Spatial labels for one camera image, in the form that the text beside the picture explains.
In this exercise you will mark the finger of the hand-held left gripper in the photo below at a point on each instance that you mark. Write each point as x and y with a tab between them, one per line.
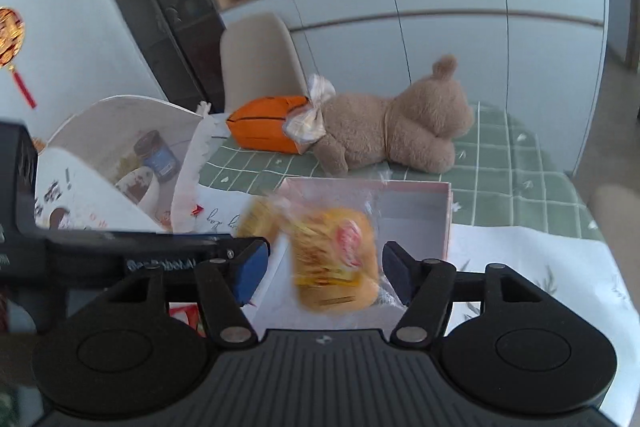
170	244

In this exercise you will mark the white printed cloth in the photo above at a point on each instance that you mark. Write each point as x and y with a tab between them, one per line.
525	252

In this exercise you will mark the dark blue snack jar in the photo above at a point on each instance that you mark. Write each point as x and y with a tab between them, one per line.
156	157

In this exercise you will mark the yellow snack packet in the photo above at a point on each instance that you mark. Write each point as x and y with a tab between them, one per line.
330	257

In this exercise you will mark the white sideboard cabinet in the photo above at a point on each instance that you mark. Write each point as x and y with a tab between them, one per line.
450	42

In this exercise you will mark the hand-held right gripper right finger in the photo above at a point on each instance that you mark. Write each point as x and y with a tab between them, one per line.
397	274

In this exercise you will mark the white cartoon print bag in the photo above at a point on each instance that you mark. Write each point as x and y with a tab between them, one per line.
90	192

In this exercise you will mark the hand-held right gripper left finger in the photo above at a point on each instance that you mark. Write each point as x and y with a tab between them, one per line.
252	269

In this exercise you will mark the dark glass cabinet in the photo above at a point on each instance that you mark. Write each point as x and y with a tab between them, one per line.
150	7

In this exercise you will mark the orange pouch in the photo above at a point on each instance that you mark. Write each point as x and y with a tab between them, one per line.
260	124

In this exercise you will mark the beige chair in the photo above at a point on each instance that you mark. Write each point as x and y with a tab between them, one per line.
255	57

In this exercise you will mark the red gold wall ornament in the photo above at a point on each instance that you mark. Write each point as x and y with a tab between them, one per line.
10	37

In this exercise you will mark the pink cardboard box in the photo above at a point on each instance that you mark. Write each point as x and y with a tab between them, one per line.
415	227

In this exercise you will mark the white brown snack cup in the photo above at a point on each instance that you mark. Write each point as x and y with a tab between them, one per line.
135	189

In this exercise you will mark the brown teddy bear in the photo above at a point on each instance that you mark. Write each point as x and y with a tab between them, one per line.
380	127

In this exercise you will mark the small red snack packet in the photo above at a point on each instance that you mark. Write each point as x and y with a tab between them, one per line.
186	319

